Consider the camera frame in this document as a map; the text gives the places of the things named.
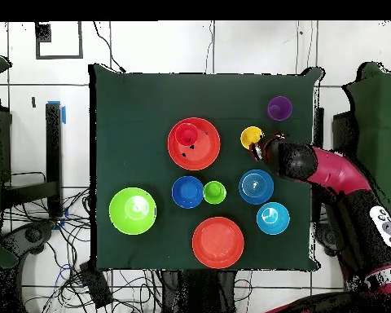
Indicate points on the black power brick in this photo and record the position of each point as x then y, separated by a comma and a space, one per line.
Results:
97, 287

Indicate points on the dark blue plastic bowl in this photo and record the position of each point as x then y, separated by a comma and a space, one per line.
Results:
187, 192

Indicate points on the green plastic cup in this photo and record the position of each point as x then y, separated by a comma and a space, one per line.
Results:
214, 193

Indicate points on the orange plastic cup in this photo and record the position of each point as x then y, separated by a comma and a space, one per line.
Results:
185, 135

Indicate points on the purple plastic cup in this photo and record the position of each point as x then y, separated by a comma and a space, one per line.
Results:
279, 109

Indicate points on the blue tape strip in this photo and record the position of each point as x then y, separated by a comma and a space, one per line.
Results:
64, 114

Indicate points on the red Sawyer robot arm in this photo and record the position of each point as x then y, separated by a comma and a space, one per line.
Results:
339, 172

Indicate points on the black square frame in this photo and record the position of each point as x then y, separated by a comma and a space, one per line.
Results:
58, 57

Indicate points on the blue ribbed plastic bowl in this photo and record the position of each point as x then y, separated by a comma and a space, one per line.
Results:
256, 187

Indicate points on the green plastic bowl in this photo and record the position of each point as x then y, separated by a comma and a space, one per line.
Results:
127, 215

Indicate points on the orange plastic bowl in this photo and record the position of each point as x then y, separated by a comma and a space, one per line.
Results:
218, 243
202, 153

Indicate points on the grey pedestal foot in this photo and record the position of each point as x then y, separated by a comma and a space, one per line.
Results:
327, 236
32, 234

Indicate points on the dark green tablecloth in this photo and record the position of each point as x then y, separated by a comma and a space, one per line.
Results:
133, 107

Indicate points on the light blue plastic bowl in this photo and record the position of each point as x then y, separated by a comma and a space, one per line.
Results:
273, 219

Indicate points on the yellow plastic cup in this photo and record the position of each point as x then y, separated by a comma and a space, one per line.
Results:
249, 137

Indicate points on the black metal post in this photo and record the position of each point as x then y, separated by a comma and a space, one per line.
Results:
53, 146
319, 127

